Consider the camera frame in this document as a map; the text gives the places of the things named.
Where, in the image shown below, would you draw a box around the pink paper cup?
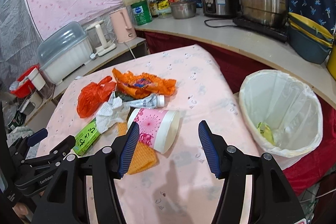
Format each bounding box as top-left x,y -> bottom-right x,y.
127,109 -> 180,154

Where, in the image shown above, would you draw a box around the pink patterned tablecloth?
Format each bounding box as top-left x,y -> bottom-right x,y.
36,44 -> 261,224

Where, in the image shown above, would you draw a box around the white-lined trash bin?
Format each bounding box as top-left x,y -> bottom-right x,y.
239,69 -> 323,161

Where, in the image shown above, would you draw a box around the green milk powder can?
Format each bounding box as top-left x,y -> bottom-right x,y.
130,0 -> 152,26

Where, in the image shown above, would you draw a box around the white dish rack box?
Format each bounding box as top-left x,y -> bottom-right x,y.
38,22 -> 93,85

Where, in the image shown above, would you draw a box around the orange waffle cloth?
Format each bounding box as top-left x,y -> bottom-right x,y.
117,121 -> 160,175

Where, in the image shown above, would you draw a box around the yellow label jar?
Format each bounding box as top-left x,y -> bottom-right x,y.
157,0 -> 171,18

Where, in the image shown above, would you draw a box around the green cardboard box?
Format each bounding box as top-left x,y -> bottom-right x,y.
73,119 -> 100,156

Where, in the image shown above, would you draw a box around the orange snack wrapper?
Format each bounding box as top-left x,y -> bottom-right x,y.
112,68 -> 177,99

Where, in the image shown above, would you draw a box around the white cup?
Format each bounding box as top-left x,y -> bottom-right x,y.
28,68 -> 46,91

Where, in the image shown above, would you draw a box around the white paper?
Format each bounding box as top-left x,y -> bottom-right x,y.
96,92 -> 130,134

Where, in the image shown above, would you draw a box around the squeezed toothpaste tube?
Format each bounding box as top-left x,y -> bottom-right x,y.
123,93 -> 165,109

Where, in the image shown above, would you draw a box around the stacked blue yellow basins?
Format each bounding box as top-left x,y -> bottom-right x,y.
288,12 -> 334,64

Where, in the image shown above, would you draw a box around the black power cable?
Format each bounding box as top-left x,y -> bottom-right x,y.
204,18 -> 236,29

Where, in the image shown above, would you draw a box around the pink electric kettle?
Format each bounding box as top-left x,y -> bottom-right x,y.
109,7 -> 137,44

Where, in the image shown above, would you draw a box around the black induction cooktop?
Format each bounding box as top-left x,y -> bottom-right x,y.
232,16 -> 289,43

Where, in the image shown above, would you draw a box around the red plastic basket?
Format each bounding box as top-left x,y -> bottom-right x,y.
10,64 -> 40,99

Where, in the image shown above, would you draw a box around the small steel pot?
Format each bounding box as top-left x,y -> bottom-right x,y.
170,0 -> 197,19

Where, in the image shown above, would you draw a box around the red plastic bag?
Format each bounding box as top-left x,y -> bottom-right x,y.
76,76 -> 116,119

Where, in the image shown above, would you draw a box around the white glass kettle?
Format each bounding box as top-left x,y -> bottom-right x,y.
85,20 -> 116,57

